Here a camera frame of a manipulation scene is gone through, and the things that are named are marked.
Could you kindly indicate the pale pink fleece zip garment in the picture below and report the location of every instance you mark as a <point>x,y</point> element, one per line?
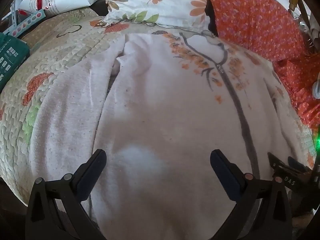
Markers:
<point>162,105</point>

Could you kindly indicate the white floral pillow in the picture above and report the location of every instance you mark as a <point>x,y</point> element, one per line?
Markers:
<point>155,5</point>

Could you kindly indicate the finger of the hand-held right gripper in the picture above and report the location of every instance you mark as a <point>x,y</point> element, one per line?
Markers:
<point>297,163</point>
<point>280,168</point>

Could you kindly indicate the green cardboard box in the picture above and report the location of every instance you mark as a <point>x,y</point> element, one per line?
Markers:
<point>11,60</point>

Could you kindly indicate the heart print quilt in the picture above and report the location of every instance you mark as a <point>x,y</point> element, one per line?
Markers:
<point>62,55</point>

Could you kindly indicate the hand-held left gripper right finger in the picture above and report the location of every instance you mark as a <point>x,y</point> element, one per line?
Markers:
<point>223,173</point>

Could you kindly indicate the light blue paint box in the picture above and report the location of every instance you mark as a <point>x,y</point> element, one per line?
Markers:
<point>25,23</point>

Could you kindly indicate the wooden staircase railing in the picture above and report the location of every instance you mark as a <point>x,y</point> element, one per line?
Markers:
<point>293,0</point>

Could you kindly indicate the red floral cushion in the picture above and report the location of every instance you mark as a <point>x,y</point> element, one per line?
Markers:
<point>250,20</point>

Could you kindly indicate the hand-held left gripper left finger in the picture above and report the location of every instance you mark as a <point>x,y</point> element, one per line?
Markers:
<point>93,172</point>

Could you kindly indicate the silver shiny object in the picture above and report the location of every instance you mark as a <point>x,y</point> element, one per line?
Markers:
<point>306,33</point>

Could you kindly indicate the red floral blanket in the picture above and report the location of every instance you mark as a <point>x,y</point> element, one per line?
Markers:
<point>302,90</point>

